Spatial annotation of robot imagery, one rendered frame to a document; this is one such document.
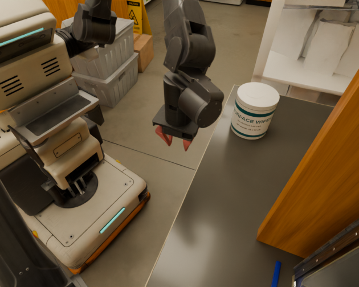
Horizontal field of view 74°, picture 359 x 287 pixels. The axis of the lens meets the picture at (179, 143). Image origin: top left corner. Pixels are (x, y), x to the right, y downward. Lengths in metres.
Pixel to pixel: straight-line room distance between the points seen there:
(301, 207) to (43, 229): 1.32
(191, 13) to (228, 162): 0.47
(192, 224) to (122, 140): 1.58
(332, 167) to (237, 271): 0.34
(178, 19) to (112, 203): 1.20
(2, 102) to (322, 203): 0.82
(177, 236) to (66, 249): 0.89
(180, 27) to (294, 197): 0.35
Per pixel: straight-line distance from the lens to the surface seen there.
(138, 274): 1.60
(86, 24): 0.79
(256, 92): 0.80
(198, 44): 0.43
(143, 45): 2.95
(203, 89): 0.40
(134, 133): 2.19
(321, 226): 0.55
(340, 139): 0.37
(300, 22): 1.36
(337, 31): 1.29
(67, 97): 0.90
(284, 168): 0.81
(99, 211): 1.47
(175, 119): 0.49
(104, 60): 2.24
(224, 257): 0.63
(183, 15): 0.44
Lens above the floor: 1.54
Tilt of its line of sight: 48 degrees down
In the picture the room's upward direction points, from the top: straight up
